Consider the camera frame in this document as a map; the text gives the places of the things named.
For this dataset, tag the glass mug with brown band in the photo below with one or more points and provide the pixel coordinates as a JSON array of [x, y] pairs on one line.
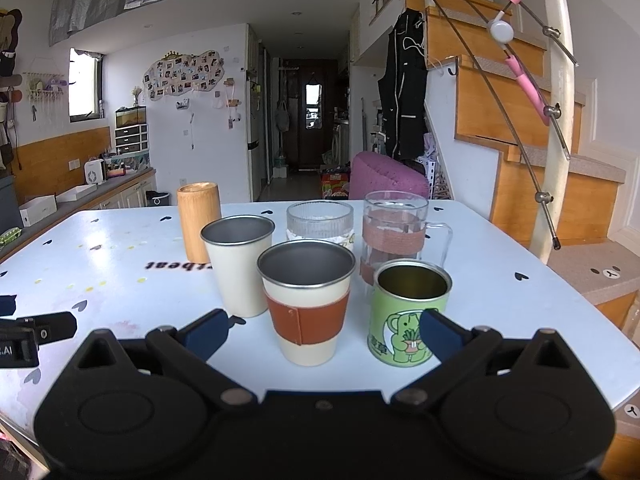
[[395, 237]]

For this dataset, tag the white curved handrail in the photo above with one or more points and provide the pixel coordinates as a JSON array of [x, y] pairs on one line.
[[561, 85]]

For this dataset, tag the plain white metal cup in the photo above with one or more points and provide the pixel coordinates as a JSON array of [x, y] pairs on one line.
[[240, 272]]

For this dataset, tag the white drawer unit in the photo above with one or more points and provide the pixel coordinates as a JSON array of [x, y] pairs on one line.
[[132, 140]]

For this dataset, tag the dark wooden door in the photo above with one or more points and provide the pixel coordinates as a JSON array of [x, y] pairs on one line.
[[315, 145]]

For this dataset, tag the green cartoon tin cup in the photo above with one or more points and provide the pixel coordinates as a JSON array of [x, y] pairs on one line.
[[407, 322]]

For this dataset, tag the pink foam tube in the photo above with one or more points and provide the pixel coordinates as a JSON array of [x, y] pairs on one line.
[[530, 89]]

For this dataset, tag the wall rack with hangings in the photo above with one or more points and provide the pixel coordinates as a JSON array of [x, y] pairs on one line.
[[46, 94]]

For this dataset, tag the white round disc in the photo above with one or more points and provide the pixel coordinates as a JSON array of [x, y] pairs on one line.
[[501, 31]]

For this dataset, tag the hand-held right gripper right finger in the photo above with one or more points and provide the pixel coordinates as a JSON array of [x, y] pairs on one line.
[[441, 336]]

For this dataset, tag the colourful cardboard box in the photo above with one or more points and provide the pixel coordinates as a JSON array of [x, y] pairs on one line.
[[335, 185]]

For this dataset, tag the photo collage board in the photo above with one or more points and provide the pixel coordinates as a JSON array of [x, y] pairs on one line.
[[182, 75]]

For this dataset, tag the black bin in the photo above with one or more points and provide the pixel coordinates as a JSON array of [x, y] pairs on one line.
[[157, 198]]

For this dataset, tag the ribbed glass cup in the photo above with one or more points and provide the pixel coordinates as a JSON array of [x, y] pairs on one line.
[[320, 225]]

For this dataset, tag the white fridge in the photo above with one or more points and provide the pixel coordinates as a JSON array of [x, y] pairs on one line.
[[254, 135]]

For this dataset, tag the window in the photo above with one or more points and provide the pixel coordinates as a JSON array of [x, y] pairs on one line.
[[82, 85]]

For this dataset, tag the washing machine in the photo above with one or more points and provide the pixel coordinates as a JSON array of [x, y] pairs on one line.
[[342, 142]]

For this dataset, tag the purple pouf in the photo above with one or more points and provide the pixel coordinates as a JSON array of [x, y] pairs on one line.
[[387, 176]]

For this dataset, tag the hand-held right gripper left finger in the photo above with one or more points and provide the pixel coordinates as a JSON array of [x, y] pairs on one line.
[[206, 332]]

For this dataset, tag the wooden staircase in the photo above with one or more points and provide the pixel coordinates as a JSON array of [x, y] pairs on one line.
[[482, 95]]

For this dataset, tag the small white appliance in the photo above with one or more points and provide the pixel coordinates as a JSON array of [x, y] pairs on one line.
[[94, 171]]

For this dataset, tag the wooden cup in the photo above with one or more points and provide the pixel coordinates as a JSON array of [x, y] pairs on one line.
[[197, 220]]

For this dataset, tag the black hanging jacket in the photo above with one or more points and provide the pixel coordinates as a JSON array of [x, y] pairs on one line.
[[405, 90]]

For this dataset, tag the hanging tote bag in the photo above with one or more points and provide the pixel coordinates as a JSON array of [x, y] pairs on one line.
[[283, 119]]

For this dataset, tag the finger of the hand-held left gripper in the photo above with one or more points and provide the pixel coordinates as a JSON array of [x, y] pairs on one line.
[[5, 305], [55, 327]]

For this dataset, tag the fish tank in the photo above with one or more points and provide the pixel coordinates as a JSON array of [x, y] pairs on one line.
[[131, 117]]

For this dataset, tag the flat white box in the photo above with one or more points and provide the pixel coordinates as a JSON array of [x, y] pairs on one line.
[[75, 192]]

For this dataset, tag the white kitchen cabinet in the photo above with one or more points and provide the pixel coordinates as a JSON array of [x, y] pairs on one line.
[[125, 192]]

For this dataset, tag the white cup with brown sleeve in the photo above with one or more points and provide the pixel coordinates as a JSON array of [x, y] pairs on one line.
[[306, 310]]

